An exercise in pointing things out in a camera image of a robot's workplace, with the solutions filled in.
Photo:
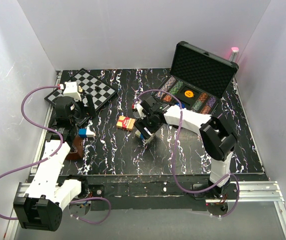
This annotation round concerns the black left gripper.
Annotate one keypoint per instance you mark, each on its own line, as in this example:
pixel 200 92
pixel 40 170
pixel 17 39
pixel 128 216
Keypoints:
pixel 85 113

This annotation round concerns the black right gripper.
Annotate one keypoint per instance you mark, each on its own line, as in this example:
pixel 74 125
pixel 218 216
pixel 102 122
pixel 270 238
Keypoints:
pixel 141 124

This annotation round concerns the blue white card deck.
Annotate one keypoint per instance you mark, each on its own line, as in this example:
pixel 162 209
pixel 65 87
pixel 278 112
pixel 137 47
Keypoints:
pixel 140 136

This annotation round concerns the yellow big blind button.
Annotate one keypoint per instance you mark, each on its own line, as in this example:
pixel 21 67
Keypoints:
pixel 189 94

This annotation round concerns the black poker chip case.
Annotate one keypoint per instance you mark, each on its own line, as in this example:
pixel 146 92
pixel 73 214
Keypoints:
pixel 200 71

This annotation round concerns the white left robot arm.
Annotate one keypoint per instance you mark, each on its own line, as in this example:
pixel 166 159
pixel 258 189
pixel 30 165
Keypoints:
pixel 42 205

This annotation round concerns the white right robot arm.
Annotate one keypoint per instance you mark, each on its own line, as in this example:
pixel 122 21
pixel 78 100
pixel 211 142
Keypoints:
pixel 218 138

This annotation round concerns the orange chip stack left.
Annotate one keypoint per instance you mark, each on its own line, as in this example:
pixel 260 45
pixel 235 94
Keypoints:
pixel 168 99

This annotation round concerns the blue white flat card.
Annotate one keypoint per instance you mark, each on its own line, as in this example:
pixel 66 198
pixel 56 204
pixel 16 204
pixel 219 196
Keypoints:
pixel 86 133

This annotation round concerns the black silver chess board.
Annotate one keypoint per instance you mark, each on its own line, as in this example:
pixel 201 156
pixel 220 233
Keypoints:
pixel 88 83

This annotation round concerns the red yellow card deck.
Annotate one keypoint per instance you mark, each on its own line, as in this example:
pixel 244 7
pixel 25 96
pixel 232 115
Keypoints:
pixel 125 123

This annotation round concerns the blue beige chip stack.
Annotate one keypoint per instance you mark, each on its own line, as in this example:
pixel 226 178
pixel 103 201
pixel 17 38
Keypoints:
pixel 166 87

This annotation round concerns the green grey chip stack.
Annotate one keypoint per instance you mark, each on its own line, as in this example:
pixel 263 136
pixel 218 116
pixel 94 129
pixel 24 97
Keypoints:
pixel 197 105

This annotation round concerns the orange chip stack right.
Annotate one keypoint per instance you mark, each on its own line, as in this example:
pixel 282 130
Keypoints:
pixel 203 97

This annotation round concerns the orange black chip stack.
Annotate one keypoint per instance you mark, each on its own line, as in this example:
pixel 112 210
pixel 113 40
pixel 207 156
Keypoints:
pixel 206 110

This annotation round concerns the purple chip stack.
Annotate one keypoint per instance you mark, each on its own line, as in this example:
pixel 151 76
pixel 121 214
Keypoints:
pixel 211 101

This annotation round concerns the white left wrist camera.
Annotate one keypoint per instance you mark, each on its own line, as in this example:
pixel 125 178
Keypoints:
pixel 71 89

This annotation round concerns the pink capped metal post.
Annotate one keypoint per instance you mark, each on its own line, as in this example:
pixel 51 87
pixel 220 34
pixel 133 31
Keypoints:
pixel 234 54

